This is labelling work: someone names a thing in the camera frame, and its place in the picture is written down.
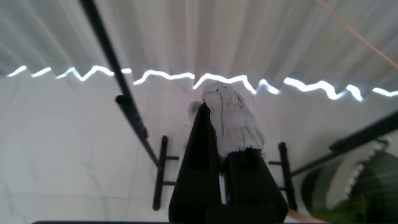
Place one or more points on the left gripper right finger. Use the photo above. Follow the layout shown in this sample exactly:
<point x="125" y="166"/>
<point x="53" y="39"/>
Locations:
<point x="252" y="193"/>

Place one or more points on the black clothes rack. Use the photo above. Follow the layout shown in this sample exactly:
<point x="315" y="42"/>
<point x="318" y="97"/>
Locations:
<point x="105" y="46"/>

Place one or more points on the pale grey shorts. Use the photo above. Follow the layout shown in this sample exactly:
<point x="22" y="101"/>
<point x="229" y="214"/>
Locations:
<point x="230" y="124"/>

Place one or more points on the white laundry basket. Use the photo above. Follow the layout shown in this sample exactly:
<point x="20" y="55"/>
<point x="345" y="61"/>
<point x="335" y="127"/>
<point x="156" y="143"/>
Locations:
<point x="339" y="183"/>

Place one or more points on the green garment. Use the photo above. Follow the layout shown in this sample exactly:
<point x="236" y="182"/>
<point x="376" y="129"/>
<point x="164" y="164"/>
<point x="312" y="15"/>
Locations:
<point x="345" y="211"/>

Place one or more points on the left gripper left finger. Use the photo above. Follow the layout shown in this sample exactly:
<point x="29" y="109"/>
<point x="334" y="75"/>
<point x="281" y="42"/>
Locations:
<point x="196" y="186"/>

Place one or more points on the pink clothes hanger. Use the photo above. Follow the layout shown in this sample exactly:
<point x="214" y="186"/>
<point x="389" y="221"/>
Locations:
<point x="357" y="33"/>
<point x="303" y="216"/>

